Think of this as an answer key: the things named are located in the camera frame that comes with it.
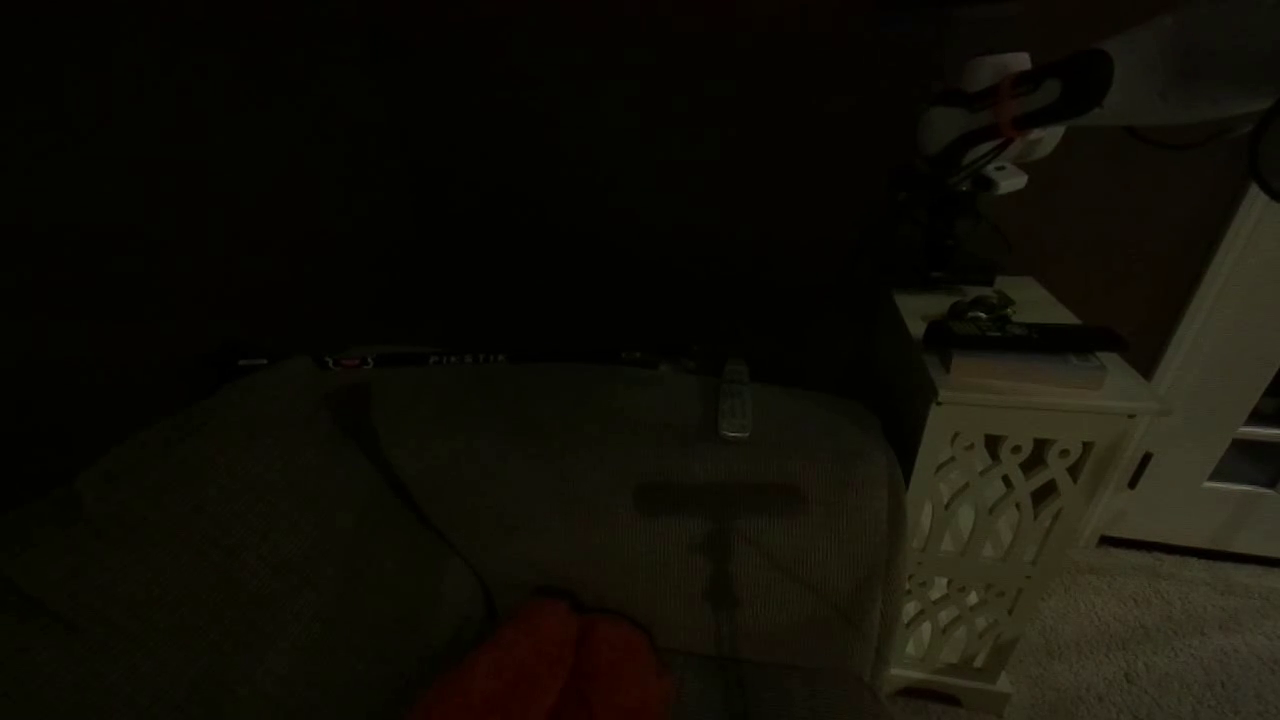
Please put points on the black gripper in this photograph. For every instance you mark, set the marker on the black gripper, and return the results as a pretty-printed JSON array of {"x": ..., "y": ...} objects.
[{"x": 948, "y": 244}]

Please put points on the black remote controller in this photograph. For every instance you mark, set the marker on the black remote controller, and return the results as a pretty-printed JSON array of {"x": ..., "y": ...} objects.
[{"x": 1024, "y": 338}]

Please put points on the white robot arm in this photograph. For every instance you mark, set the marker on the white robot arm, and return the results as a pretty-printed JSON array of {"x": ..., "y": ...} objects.
[{"x": 1006, "y": 115}]

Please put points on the small green patterned packet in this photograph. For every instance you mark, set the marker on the small green patterned packet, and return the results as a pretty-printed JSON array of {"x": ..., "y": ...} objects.
[{"x": 983, "y": 308}]

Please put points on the white side table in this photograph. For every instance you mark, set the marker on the white side table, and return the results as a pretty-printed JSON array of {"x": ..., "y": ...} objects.
[{"x": 1008, "y": 482}]

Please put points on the white shelf furniture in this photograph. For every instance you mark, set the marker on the white shelf furniture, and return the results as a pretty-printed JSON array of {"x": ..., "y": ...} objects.
[{"x": 1212, "y": 373}]

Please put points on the orange red cloth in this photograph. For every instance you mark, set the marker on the orange red cloth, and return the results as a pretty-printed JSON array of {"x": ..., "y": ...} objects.
[{"x": 554, "y": 663}]

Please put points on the grey sofa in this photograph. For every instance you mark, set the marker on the grey sofa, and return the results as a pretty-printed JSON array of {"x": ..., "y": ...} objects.
[{"x": 316, "y": 547}]

